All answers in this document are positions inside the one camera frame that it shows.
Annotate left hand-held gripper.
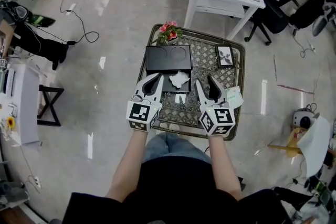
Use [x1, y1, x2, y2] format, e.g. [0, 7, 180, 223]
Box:
[125, 72, 165, 133]

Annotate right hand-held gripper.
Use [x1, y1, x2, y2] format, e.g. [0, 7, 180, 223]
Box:
[195, 74, 236, 137]

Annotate white tissue item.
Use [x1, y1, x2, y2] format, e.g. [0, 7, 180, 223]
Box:
[169, 71, 191, 89]

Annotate black box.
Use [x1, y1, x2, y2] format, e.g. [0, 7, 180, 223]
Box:
[144, 45, 193, 94]

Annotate person's left forearm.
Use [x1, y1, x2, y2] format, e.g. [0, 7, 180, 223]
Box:
[106, 129, 151, 203]

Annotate person's right forearm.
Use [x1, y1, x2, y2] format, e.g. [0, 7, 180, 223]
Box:
[208, 134, 243, 202]

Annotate white green tissue packet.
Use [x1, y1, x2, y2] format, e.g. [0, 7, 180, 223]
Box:
[225, 86, 245, 109]

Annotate woven rattan side table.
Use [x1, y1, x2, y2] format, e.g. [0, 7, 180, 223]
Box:
[136, 24, 246, 142]

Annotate black framed picture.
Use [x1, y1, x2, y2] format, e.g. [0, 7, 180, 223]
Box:
[214, 44, 235, 69]

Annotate person's shoes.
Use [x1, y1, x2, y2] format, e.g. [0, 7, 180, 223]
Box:
[159, 122, 181, 133]

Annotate potted pink flowers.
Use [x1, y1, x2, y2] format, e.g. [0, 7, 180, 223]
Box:
[156, 20, 184, 46]

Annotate person's blue jeans legs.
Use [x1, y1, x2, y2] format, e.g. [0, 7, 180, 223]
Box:
[141, 132, 212, 165]

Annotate white round device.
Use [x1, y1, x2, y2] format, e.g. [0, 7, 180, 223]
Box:
[292, 108, 317, 130]

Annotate black office chair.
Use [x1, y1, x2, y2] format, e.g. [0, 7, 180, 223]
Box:
[244, 0, 309, 46]

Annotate person's black shirt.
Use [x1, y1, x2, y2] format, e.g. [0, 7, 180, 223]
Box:
[62, 156, 292, 224]

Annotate white sheet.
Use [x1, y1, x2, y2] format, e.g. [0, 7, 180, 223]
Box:
[298, 115, 332, 179]

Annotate black floor cable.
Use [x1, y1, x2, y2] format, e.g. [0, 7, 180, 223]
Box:
[59, 0, 100, 47]

